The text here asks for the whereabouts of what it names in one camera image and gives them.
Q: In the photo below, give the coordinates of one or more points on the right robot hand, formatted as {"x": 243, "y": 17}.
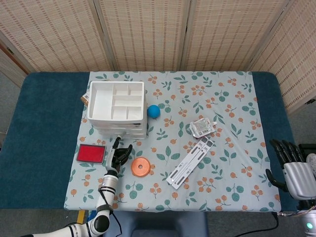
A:
{"x": 296, "y": 172}

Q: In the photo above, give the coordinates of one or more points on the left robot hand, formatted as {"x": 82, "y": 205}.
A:
{"x": 112, "y": 160}

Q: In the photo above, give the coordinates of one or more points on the clear drawer with white knob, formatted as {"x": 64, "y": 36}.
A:
{"x": 134, "y": 130}

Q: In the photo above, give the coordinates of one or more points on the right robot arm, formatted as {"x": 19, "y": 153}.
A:
{"x": 308, "y": 222}

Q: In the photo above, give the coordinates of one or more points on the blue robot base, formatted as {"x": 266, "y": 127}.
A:
{"x": 160, "y": 222}

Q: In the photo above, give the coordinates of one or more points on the clear knobless drawer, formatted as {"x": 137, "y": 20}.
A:
{"x": 135, "y": 135}

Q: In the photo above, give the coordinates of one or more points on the clear drawer with grey knob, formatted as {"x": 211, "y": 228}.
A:
{"x": 133, "y": 125}

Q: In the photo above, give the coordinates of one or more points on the white plastic drawer organizer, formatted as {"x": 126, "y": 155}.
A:
{"x": 98, "y": 103}

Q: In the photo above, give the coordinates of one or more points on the brown object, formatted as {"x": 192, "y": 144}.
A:
{"x": 85, "y": 99}

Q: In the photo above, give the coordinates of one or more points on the red ink pad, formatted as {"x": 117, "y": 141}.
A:
{"x": 90, "y": 153}

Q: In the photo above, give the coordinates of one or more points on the orange disc with hole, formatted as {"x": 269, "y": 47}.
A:
{"x": 144, "y": 170}

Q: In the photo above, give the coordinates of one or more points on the blue crate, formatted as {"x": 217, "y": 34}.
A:
{"x": 91, "y": 214}

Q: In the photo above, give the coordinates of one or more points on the blue ball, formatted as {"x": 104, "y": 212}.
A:
{"x": 153, "y": 111}

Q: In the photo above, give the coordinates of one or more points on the leaf and berry tablecloth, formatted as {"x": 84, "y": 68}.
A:
{"x": 172, "y": 197}

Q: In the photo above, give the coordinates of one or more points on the white folding laptop stand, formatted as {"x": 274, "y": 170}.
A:
{"x": 187, "y": 165}

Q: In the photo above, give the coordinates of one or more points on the teal table cover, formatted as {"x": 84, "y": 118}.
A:
{"x": 37, "y": 123}

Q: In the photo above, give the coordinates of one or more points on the silver spout pouch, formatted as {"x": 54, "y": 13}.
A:
{"x": 201, "y": 127}

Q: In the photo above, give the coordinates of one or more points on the bamboo folding screen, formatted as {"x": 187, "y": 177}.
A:
{"x": 148, "y": 29}

